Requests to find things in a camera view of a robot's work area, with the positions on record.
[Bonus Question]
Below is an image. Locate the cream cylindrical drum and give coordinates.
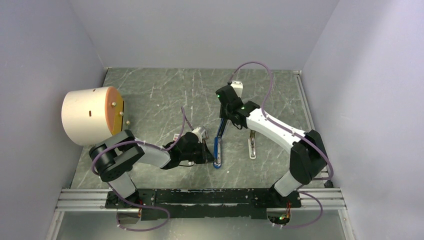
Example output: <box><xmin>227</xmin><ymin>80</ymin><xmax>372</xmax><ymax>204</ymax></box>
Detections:
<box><xmin>61</xmin><ymin>86</ymin><xmax>130</xmax><ymax>146</ymax></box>

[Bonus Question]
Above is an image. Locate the purple cable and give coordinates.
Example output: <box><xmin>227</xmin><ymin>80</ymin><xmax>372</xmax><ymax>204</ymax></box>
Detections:
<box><xmin>91</xmin><ymin>105</ymin><xmax>196</xmax><ymax>213</ymax></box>
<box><xmin>228</xmin><ymin>60</ymin><xmax>335</xmax><ymax>229</ymax></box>

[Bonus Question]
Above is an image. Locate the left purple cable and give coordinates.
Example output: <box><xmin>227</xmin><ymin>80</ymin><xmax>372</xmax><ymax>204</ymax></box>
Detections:
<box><xmin>91</xmin><ymin>105</ymin><xmax>196</xmax><ymax>213</ymax></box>

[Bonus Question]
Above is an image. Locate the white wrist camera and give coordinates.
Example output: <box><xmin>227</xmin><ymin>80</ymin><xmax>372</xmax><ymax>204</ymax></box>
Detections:
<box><xmin>191</xmin><ymin>126</ymin><xmax>208</xmax><ymax>142</ymax></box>
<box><xmin>230</xmin><ymin>81</ymin><xmax>244</xmax><ymax>98</ymax></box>

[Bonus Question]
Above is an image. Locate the blue stapler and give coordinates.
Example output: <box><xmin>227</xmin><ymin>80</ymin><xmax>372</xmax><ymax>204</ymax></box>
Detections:
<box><xmin>213</xmin><ymin>137</ymin><xmax>222</xmax><ymax>169</ymax></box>

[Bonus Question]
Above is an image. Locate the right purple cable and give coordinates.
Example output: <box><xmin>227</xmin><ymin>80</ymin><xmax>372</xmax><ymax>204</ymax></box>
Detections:
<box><xmin>228</xmin><ymin>60</ymin><xmax>335</xmax><ymax>229</ymax></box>

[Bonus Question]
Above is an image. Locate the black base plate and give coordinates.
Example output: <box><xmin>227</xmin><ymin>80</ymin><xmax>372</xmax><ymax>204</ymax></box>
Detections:
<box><xmin>104</xmin><ymin>188</ymin><xmax>302</xmax><ymax>221</ymax></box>

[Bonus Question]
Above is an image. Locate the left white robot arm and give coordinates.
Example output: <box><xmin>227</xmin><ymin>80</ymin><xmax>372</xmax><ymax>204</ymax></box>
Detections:
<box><xmin>88</xmin><ymin>127</ymin><xmax>215</xmax><ymax>208</ymax></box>

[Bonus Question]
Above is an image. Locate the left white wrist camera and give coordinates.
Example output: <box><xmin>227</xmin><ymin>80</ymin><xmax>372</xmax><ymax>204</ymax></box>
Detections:
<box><xmin>191</xmin><ymin>126</ymin><xmax>208</xmax><ymax>142</ymax></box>

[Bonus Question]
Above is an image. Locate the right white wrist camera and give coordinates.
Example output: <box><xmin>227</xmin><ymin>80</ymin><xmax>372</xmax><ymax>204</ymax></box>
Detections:
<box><xmin>230</xmin><ymin>81</ymin><xmax>244</xmax><ymax>98</ymax></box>

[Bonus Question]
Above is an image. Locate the beige stapler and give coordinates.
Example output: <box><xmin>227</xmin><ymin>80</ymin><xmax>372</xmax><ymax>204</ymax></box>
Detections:
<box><xmin>248</xmin><ymin>130</ymin><xmax>257</xmax><ymax>160</ymax></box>

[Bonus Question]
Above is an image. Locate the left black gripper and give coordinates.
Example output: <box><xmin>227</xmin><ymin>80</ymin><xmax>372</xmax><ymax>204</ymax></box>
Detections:
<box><xmin>180</xmin><ymin>139</ymin><xmax>216</xmax><ymax>164</ymax></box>

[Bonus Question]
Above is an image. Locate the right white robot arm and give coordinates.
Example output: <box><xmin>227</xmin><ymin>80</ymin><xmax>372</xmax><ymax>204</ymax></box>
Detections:
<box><xmin>215</xmin><ymin>84</ymin><xmax>328</xmax><ymax>207</ymax></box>

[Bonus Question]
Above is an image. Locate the red white staple box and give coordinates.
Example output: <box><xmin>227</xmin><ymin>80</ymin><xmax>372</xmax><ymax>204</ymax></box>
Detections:
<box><xmin>173</xmin><ymin>133</ymin><xmax>180</xmax><ymax>141</ymax></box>

